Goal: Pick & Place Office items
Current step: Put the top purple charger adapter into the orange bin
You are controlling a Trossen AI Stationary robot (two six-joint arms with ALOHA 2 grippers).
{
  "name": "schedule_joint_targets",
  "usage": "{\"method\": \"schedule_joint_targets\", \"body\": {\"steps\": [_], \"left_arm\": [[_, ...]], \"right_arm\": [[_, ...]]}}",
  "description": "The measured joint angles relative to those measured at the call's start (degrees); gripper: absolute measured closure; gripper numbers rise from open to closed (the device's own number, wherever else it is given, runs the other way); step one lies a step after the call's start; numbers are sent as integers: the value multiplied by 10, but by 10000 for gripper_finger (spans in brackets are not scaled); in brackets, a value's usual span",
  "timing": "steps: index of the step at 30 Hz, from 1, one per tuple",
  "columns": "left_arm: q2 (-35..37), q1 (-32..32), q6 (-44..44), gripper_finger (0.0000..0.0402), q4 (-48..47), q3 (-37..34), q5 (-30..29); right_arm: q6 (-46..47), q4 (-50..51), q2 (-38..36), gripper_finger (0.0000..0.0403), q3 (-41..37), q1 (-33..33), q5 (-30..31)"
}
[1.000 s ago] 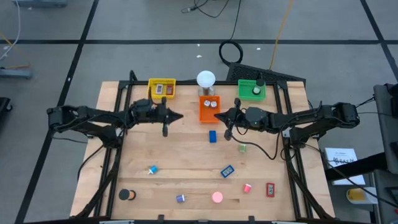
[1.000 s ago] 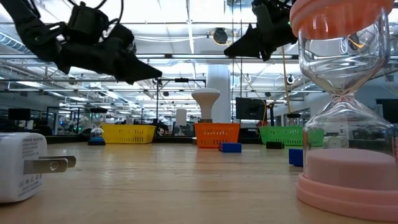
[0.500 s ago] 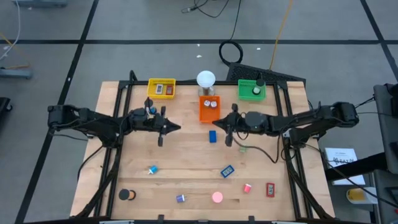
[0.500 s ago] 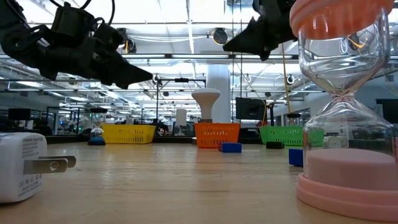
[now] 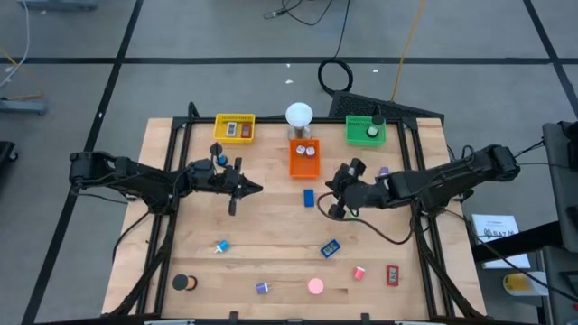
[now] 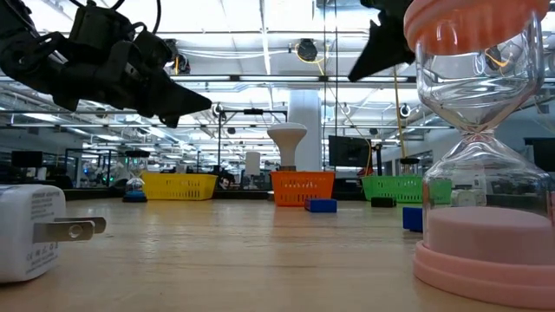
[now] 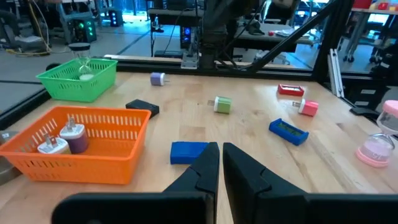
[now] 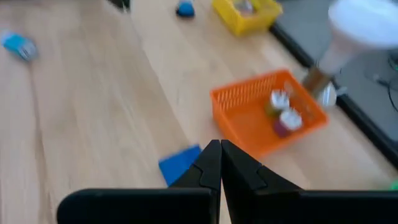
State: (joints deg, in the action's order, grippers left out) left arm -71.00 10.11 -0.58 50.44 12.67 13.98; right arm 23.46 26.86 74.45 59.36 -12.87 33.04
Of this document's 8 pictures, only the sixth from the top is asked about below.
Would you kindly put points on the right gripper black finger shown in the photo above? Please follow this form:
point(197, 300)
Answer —
point(381, 52)

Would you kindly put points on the blue sand black hourglass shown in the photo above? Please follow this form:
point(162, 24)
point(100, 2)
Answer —
point(135, 196)

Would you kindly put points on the orange plastic basket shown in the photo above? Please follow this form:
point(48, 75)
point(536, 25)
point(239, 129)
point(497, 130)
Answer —
point(299, 186)

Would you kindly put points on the black framed digital thermometer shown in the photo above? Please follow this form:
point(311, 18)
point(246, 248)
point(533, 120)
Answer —
point(383, 202)

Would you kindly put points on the blue rectangular plastic case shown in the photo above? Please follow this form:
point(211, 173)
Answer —
point(321, 206)

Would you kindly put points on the blue framed digital thermometer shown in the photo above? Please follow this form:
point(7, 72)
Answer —
point(412, 219)

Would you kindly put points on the yellow plastic basket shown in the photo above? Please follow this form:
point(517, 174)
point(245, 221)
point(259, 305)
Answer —
point(180, 186)

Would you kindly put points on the white cylinder object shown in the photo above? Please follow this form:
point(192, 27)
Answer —
point(252, 163)

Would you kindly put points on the black computer monitor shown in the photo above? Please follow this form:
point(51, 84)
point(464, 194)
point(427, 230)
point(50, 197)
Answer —
point(539, 152)
point(349, 151)
point(27, 159)

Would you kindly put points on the white sand black hourglass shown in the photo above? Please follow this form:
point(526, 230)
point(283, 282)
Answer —
point(409, 160)

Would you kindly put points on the white round lamp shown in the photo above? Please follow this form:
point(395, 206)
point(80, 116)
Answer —
point(287, 138)

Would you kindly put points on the green plastic basket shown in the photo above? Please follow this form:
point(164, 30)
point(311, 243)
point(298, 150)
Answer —
point(390, 188)

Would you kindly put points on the pink sand hourglass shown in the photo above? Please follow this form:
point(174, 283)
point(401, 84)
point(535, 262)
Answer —
point(490, 234)

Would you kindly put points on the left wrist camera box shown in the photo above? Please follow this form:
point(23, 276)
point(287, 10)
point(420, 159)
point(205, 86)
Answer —
point(154, 48)

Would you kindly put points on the green and white wall charger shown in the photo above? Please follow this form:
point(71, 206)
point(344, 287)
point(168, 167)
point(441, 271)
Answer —
point(464, 198)

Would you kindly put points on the purple and white wall charger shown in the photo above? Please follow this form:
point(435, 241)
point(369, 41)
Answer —
point(26, 234)

